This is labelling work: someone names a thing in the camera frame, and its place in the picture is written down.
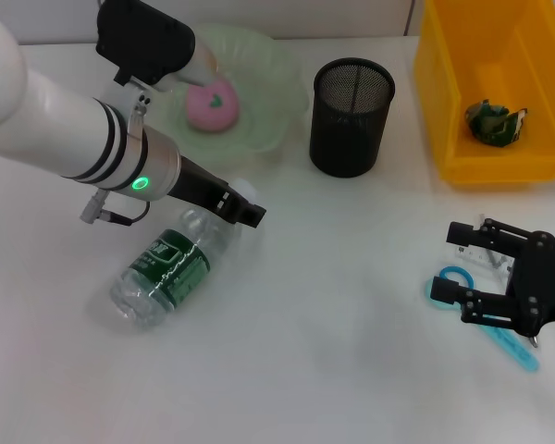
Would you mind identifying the left gripper cable with connector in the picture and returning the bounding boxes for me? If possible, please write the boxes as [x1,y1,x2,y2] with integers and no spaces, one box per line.
[79,187,152,228]

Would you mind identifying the green plastic wrapper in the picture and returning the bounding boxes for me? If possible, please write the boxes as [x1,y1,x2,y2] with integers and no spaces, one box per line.
[464,98,528,148]

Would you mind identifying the yellow plastic bin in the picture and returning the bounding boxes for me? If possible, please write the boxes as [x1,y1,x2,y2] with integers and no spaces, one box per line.
[413,0,555,186]

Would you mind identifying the black mesh pen holder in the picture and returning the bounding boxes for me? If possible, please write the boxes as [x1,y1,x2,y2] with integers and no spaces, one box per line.
[309,57,396,179]

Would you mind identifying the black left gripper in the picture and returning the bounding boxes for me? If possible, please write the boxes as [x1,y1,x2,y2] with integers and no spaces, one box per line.
[166,154,267,230]

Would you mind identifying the blue teal scissors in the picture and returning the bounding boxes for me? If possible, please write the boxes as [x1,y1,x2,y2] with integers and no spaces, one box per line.
[424,265,540,374]

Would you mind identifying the transparent plastic ruler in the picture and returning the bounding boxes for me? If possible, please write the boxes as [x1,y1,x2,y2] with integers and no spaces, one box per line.
[452,242,514,278]

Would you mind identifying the green glass fruit plate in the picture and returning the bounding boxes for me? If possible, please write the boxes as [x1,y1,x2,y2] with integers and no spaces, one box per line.
[166,22,309,156]

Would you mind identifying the clear green-label water bottle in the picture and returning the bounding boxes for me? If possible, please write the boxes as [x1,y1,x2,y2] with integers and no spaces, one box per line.
[108,178,260,327]

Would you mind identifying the pink toy peach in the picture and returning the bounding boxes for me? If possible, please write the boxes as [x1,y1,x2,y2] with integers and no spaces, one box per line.
[186,78,240,134]

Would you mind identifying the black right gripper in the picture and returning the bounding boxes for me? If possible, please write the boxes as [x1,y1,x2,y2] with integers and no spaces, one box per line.
[429,216,555,339]

